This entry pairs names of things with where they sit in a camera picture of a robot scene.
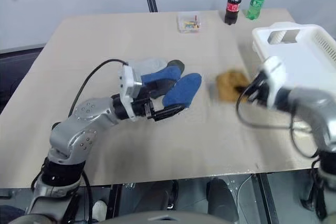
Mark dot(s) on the grey rounded robot body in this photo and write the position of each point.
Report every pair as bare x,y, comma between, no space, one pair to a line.
162,219

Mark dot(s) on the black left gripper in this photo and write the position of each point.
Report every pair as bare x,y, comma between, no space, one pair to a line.
141,106

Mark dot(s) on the dark green sock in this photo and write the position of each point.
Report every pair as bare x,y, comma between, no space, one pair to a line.
176,64

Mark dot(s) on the white shoe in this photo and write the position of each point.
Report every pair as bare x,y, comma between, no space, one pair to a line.
99,211

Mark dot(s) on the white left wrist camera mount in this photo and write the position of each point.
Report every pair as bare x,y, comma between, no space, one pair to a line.
127,85

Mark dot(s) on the green soda bottle yellow cap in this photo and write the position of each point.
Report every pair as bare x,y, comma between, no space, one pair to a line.
256,3

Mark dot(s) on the white plastic basket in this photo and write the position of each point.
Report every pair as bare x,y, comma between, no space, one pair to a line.
302,48

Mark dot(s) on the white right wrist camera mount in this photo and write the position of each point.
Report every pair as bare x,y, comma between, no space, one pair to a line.
275,74

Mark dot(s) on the light grey sock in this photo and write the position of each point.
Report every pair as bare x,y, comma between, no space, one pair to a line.
149,64

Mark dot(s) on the blue sock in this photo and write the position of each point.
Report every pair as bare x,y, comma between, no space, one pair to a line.
162,74
183,90

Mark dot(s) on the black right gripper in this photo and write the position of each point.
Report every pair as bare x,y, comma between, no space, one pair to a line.
258,90

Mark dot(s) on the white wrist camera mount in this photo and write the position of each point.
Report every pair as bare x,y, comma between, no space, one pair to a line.
127,85
275,74

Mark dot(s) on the mustard yellow sock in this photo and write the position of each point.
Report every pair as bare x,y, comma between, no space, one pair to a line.
228,85

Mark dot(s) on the cola bottle red cap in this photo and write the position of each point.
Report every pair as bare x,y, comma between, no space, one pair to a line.
233,9

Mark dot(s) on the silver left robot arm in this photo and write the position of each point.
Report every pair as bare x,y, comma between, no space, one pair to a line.
86,113

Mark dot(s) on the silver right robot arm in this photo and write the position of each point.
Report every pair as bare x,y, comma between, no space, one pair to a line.
309,100

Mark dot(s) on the clear plastic box coloured clips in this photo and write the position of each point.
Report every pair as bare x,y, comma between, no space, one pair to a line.
189,23

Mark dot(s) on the black table frame leg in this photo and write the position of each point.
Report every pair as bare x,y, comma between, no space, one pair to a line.
115,199
265,203

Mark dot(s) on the black rounded shape under table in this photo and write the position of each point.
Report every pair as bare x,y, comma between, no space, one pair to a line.
221,200

